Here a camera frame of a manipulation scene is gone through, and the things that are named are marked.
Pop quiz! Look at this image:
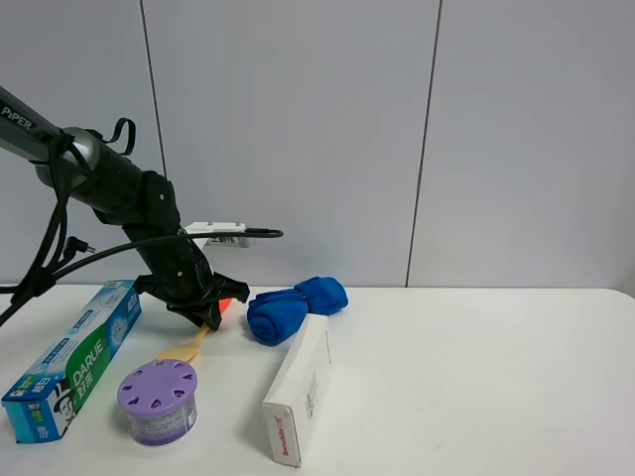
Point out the purple lid air freshener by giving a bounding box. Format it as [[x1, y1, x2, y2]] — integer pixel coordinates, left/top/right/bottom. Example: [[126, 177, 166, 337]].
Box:
[[117, 359, 197, 446]]

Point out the white cardboard box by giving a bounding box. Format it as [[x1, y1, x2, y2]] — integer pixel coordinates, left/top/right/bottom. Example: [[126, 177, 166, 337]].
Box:
[[262, 314, 332, 468]]

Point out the wooden spatula orange handle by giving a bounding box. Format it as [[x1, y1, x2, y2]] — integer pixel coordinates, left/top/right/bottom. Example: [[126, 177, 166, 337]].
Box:
[[154, 322, 211, 363]]

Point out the rolled blue towel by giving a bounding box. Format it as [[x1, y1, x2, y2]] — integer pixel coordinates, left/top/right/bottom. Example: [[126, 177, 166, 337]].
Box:
[[247, 277, 348, 346]]

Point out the Darlie toothpaste box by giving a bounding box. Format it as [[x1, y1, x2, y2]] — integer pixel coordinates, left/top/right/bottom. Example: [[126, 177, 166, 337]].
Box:
[[1, 280, 142, 444]]

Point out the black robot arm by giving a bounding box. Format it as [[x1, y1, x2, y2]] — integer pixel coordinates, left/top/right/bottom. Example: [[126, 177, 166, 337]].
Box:
[[1, 90, 249, 330]]

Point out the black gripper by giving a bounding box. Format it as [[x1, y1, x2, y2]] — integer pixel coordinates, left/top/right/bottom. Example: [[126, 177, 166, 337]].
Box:
[[124, 225, 249, 331]]

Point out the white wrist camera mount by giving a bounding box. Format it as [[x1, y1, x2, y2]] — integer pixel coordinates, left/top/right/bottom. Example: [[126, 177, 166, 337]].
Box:
[[184, 221, 255, 250]]

